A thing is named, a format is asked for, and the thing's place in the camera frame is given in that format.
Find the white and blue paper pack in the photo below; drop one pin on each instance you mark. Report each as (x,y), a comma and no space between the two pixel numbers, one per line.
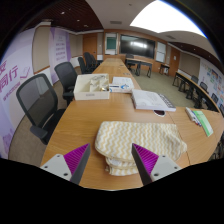
(121,83)

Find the black chair behind desk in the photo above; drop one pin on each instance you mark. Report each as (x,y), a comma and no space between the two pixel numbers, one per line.
(129,56)

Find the long curved wooden table row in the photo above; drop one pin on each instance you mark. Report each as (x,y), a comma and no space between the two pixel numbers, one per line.
(193,86)

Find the group of colourful wall posters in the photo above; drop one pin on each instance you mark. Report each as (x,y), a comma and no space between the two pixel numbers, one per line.
(213,78)

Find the black mesh office chair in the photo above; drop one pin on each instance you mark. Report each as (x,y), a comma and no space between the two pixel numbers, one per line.
(36,100)
(66,76)

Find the brown wooden door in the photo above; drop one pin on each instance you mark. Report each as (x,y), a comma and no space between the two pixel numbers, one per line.
(174,61)
(90,46)

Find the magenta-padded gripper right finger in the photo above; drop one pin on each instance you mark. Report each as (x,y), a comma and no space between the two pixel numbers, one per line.
(146,161)

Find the bright ceiling light panel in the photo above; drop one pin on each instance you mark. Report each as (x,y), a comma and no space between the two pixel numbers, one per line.
(163,18)

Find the group of black office chairs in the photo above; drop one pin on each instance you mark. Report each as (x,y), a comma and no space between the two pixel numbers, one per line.
(87,61)

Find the small dark round disc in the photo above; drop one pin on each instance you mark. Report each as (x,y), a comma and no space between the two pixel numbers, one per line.
(159,113)

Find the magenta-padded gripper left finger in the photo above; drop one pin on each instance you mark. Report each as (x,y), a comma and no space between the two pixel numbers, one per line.
(76,160)

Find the large black wall screen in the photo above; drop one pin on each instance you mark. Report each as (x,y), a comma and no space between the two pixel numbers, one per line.
(137,46)

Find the white open cardboard box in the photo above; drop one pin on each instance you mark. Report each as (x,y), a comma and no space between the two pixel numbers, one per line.
(90,95)

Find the green booklet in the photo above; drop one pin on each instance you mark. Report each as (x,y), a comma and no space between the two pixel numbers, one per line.
(204,122)

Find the large white book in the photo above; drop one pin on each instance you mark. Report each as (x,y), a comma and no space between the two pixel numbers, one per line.
(150,100)

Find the large purple wall poster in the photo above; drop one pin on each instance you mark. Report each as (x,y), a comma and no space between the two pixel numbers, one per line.
(15,76)

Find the dark-legged wooden desk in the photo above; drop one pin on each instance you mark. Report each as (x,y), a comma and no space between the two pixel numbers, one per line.
(138,61)

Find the plain white whiteboard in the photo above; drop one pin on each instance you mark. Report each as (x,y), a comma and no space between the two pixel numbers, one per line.
(161,51)

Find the whiteboard with green sheet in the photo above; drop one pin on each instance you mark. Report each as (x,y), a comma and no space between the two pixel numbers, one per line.
(111,43)

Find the cream zigzag striped towel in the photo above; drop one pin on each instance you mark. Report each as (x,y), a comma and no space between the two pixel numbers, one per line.
(140,138)

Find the tall purple and white banner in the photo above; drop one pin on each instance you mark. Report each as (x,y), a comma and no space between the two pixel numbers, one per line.
(60,50)

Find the small wooden side table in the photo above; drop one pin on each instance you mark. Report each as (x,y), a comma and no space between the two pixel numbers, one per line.
(164,65)

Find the row of black chairs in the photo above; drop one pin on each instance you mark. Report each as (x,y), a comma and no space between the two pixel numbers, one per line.
(203,87)

